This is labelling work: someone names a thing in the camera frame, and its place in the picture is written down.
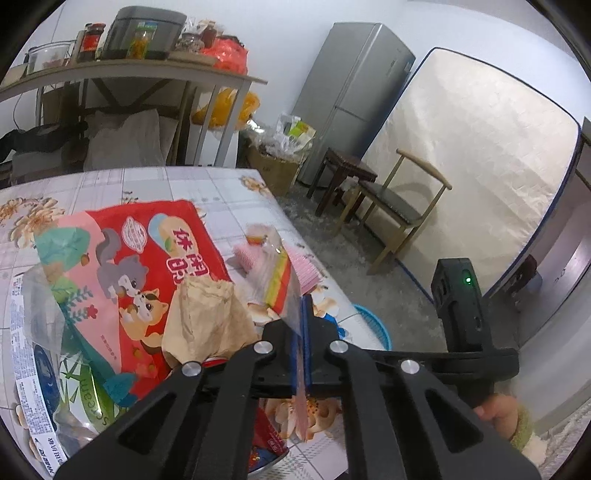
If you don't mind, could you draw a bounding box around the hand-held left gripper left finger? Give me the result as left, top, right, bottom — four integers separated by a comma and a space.
53, 318, 302, 480

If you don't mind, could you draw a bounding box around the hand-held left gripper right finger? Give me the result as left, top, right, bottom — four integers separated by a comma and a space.
300, 294, 542, 480

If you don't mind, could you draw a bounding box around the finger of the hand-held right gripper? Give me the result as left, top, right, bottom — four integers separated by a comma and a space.
368, 349, 451, 391

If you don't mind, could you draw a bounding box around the blue plastic basket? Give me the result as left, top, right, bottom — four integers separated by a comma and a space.
353, 304, 393, 352

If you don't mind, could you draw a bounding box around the clear zip bag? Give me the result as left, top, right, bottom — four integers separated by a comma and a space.
247, 224, 321, 444

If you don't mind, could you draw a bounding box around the person's right hand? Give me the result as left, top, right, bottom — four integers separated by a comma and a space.
475, 392, 523, 445

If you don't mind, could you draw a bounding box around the red drink can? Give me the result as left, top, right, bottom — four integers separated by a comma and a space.
248, 406, 290, 476

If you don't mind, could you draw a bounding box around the brown paper bag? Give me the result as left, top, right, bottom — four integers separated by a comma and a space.
161, 279, 257, 370

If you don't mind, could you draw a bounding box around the wooden chair with dark seat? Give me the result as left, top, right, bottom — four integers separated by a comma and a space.
335, 148, 453, 276

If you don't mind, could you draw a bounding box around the cream mattress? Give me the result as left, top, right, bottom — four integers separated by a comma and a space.
360, 46, 581, 299

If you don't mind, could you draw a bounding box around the dark wooden stool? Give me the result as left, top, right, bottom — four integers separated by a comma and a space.
306, 148, 378, 217

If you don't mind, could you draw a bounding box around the cardboard box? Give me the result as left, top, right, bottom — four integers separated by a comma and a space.
247, 145, 301, 197

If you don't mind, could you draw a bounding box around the red cartoon snack bag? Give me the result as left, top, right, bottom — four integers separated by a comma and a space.
32, 198, 236, 408

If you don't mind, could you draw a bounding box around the clear green-print plastic bag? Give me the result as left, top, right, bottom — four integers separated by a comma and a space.
54, 323, 139, 437

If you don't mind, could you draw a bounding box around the clear plastic bags bundle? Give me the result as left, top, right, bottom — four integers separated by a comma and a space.
249, 124, 305, 160

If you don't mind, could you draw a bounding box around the white plastic bag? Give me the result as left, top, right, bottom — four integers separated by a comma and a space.
277, 114, 317, 149

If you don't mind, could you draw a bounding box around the grey refrigerator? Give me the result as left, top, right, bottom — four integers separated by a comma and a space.
291, 22, 416, 188

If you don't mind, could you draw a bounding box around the yellow plastic bag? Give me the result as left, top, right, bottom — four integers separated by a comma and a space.
191, 88, 262, 131

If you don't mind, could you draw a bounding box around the white and blue wrapper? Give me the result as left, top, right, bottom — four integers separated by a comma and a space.
9, 272, 62, 476

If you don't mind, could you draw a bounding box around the white sack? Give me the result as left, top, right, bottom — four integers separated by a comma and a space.
83, 110, 167, 171

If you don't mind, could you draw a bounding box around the red plastic bag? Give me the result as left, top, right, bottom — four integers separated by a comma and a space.
203, 36, 250, 75

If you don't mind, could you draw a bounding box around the white shelf table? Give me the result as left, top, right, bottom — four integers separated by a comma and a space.
0, 60, 269, 168

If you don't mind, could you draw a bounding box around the jar of dark spices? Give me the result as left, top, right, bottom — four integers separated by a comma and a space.
175, 31, 205, 52

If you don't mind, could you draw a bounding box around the black cloth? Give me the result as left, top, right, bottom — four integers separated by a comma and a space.
0, 122, 88, 163

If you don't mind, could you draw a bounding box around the brown carton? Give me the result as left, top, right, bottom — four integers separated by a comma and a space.
41, 87, 89, 126

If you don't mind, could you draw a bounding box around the jar of yellow pickles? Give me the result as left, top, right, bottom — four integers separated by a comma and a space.
127, 23, 158, 60

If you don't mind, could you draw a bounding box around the grey rice cooker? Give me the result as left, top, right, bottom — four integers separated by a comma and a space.
99, 6, 188, 61

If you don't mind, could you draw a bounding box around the red-label sauce jar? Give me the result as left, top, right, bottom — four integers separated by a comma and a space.
76, 23, 107, 64

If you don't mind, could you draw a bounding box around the glass bowl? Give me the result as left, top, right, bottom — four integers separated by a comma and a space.
25, 41, 77, 75

